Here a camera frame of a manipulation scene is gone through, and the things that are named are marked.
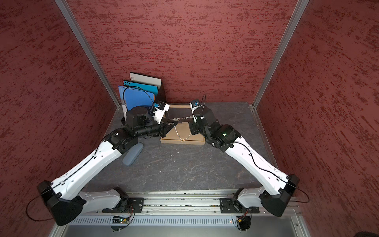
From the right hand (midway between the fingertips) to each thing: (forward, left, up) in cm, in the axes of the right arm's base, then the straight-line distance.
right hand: (194, 121), depth 70 cm
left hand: (-3, +9, +1) cm, 10 cm away
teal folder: (+32, +28, -5) cm, 43 cm away
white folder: (+41, +34, -3) cm, 54 cm away
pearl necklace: (-3, +3, -8) cm, 9 cm away
